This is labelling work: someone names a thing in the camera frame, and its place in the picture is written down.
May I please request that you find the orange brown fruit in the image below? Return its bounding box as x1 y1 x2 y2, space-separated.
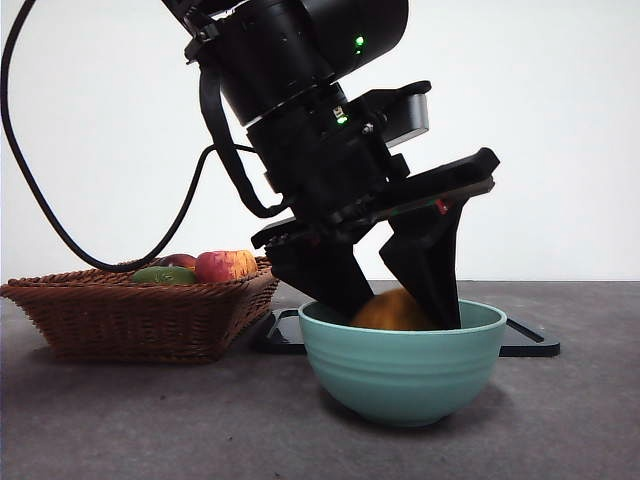
349 288 436 332

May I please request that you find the teal ribbed bowl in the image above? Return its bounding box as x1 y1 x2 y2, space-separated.
297 298 508 428

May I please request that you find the black rectangular tray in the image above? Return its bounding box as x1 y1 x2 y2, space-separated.
252 308 561 358

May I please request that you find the red yellow apple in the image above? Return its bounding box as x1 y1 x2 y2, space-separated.
194 249 259 284

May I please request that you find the dark red fruit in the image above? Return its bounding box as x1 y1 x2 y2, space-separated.
158 253 198 271

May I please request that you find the green fruit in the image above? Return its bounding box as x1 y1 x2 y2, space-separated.
130 266 197 286

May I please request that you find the brown wicker basket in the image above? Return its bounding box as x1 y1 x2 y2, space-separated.
0 255 281 365

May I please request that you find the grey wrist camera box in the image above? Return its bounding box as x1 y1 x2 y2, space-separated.
367 81 432 150

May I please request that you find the short black flat cable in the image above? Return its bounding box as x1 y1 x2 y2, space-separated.
198 69 296 219

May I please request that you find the long black round cable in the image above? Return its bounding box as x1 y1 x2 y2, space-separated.
0 0 261 274

